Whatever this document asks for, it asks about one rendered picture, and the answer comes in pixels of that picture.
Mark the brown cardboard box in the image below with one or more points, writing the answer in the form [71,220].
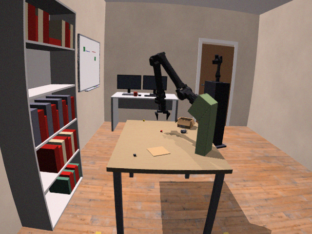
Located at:
[183,122]

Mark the tan mat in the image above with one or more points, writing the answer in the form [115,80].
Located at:
[158,151]

